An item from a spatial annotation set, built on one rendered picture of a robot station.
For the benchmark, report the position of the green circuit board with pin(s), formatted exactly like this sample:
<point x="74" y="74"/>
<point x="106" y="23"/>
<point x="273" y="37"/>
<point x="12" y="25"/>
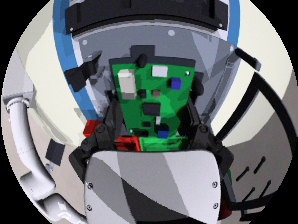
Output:
<point x="157" y="96"/>

